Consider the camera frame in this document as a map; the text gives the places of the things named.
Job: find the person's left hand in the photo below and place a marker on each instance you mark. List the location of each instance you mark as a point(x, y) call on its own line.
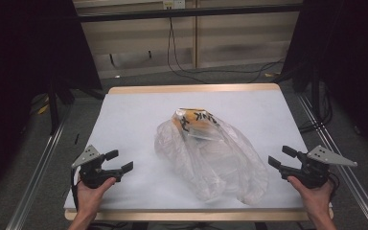
point(89, 199)

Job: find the white table mat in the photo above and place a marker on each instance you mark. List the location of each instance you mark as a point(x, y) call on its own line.
point(134, 127)

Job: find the wooden table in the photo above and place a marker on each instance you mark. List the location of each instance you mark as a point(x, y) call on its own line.
point(191, 88)

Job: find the black horizontal bar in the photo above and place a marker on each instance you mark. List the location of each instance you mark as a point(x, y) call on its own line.
point(185, 13)

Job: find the white wall outlet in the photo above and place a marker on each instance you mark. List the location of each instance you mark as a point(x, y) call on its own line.
point(173, 4)

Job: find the clear plastic bag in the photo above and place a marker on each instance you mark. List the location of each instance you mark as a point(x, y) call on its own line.
point(211, 166)

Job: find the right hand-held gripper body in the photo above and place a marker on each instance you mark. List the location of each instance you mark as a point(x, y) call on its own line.
point(313, 175)

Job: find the black curtain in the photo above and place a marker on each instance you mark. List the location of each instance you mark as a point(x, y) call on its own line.
point(348, 48)
point(19, 64)

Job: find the black stand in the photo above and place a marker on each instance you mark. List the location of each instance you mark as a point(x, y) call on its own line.
point(53, 105)

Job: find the metal floor rail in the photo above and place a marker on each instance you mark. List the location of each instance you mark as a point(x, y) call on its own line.
point(35, 179)
point(341, 159)

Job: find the small black floor object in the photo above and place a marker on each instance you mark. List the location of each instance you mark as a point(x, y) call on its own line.
point(77, 138)

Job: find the yellow floor tape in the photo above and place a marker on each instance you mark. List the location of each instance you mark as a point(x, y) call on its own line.
point(43, 109)

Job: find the orange juice bottle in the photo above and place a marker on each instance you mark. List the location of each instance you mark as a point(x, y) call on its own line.
point(204, 121)
point(181, 123)

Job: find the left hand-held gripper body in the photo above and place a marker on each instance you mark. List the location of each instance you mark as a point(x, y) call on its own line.
point(91, 174)

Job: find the person's right hand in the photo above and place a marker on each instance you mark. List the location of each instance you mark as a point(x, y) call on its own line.
point(317, 199)

